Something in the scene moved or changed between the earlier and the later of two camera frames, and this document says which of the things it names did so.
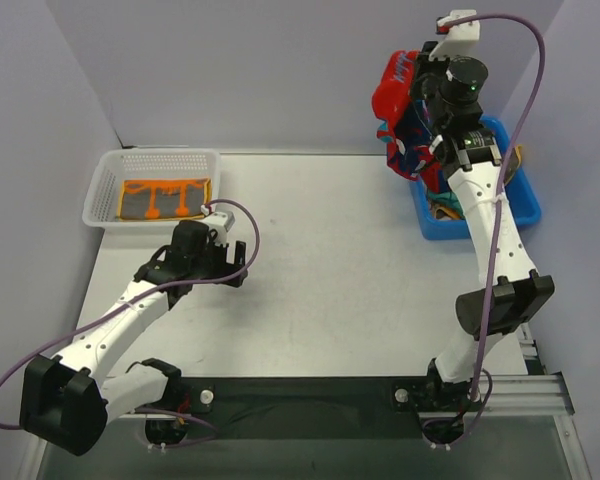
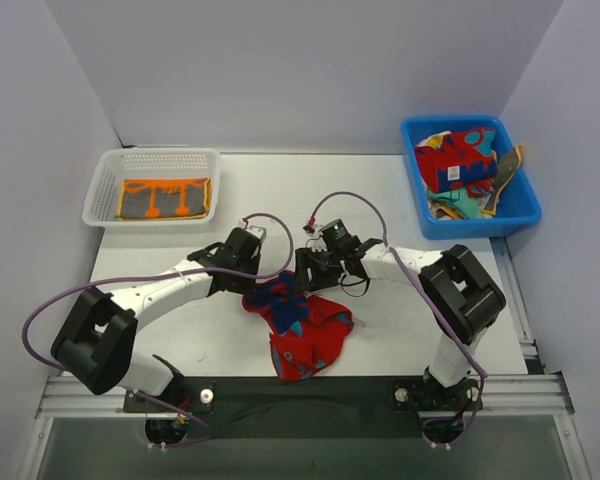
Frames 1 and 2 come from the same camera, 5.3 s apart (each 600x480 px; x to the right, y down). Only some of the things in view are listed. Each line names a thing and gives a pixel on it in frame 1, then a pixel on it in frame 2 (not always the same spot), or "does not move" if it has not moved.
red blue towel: x=405 y=126 to x=306 y=332
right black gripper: x=426 y=84 to x=309 y=270
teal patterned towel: x=448 y=199 does not move
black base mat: x=311 y=408 does not move
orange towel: x=162 y=198 does not move
